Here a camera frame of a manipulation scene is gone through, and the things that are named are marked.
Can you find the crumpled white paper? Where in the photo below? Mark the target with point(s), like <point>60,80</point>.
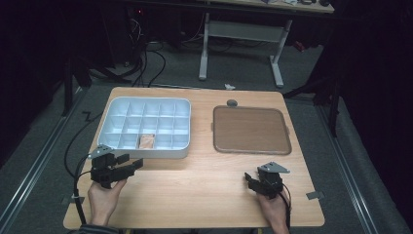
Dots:
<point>229,86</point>

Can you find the dark metal stand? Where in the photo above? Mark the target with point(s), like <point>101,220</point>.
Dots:
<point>68,84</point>
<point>332,104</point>

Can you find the beige sock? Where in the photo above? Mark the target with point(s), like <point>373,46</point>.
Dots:
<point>146,141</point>

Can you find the metal floor rail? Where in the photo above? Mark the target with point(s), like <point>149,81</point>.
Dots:
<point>35,165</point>
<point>349,169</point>

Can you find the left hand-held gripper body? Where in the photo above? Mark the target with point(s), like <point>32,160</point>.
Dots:
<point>102,169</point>

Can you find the white divided storage box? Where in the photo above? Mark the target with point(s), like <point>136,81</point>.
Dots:
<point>146,123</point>

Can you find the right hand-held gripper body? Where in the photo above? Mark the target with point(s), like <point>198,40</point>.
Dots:
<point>271,182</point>

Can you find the black computer case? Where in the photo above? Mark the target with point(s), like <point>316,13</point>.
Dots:
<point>138,29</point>

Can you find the person's left hand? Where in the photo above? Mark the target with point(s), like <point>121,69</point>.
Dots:
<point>104,201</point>

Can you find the small red object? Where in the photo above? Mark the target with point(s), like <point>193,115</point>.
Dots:
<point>299,46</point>

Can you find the white framed desk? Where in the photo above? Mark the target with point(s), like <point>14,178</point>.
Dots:
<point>243,31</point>

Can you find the small grey round knob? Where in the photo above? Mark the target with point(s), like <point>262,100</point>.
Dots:
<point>232,103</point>

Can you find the brown wooden tray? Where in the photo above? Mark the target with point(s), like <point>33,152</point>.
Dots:
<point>251,130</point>

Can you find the person's right hand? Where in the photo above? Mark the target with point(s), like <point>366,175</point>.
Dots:
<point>276,214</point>

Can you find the grey tape piece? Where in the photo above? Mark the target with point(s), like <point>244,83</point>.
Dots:
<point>315,195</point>
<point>69,200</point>

